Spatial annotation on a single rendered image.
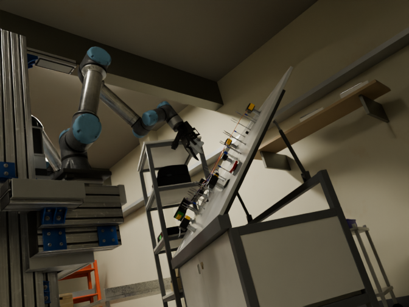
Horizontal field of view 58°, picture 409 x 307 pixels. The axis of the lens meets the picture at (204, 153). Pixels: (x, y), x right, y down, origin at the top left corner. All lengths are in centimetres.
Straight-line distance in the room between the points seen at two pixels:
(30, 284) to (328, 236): 130
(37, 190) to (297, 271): 111
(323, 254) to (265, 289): 34
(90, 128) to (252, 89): 410
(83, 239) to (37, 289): 25
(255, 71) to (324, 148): 162
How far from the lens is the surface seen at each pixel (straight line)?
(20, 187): 142
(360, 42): 483
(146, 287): 476
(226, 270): 178
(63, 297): 420
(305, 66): 508
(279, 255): 170
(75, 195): 148
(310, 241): 179
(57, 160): 240
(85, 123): 163
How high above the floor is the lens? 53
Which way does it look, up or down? 22 degrees up
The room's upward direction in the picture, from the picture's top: 15 degrees counter-clockwise
